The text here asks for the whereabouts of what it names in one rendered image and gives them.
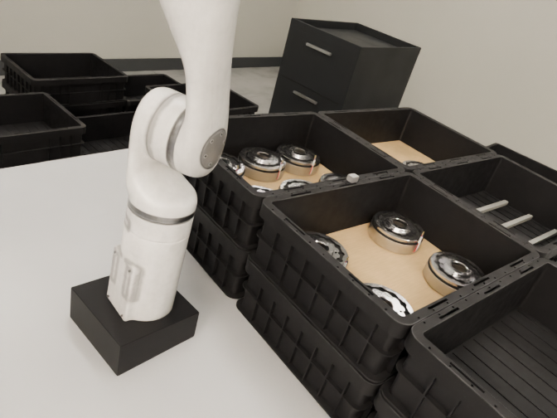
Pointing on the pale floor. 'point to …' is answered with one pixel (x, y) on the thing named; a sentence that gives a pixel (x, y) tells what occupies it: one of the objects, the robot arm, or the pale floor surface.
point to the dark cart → (341, 68)
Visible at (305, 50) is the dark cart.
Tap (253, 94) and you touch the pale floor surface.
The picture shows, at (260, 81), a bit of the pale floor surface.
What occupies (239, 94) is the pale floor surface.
